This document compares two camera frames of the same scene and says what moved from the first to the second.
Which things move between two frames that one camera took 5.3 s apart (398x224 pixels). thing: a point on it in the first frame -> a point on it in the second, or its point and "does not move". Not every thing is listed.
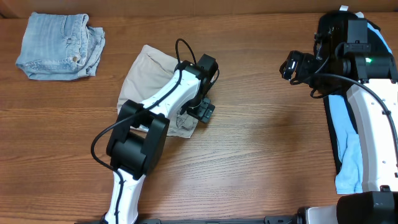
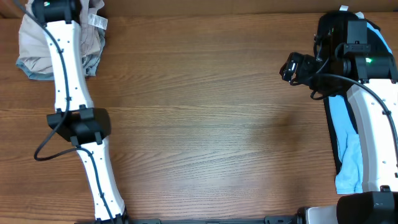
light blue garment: x=349 y=174 does not move
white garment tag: x=344 y=8 does not move
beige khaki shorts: x=150 y=70 -> x=35 y=50
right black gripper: x=305 y=61 does not move
